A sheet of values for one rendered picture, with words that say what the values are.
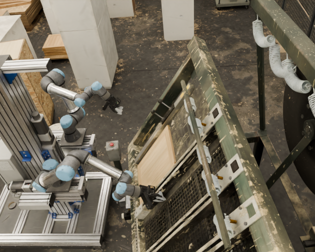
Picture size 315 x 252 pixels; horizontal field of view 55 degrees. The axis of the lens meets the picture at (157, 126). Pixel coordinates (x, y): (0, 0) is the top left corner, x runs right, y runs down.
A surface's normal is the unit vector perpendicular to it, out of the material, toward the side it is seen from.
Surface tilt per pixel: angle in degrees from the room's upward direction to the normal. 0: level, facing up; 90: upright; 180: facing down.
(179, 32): 90
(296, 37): 0
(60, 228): 0
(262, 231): 57
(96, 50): 90
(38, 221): 0
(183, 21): 90
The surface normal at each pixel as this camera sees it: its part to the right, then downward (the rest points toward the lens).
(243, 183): -0.88, -0.27
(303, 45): -0.09, -0.70
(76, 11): -0.04, 0.71
